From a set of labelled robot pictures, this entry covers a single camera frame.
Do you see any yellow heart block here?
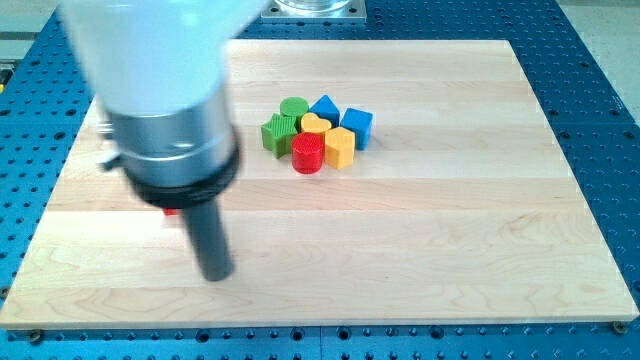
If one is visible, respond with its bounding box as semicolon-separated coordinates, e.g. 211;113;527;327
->
300;112;332;136

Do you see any green star block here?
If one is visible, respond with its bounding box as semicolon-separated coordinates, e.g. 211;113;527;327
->
261;113;298;158

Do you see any light wooden board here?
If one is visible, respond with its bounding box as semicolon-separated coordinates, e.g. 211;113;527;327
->
1;40;639;330

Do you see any green cylinder block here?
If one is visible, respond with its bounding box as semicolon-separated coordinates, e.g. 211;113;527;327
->
279;96;309;130

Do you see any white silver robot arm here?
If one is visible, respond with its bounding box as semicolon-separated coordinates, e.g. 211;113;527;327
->
59;0;267;209

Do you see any blue triangle block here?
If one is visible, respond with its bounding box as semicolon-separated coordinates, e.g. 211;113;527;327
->
309;95;340;127

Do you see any red cylinder block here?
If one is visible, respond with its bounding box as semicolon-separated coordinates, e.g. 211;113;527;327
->
291;132;324;174

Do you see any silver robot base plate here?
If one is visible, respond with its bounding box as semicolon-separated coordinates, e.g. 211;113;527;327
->
260;0;367;24

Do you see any blue cube block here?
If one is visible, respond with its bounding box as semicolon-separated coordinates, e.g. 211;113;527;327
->
340;108;373;151

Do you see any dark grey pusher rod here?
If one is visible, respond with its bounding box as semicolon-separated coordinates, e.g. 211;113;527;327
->
181;199;234;282

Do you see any yellow hexagon block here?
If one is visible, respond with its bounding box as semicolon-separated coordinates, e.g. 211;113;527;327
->
324;127;355;169

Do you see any red star block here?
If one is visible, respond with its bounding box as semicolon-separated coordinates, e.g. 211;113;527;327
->
162;208;180;216

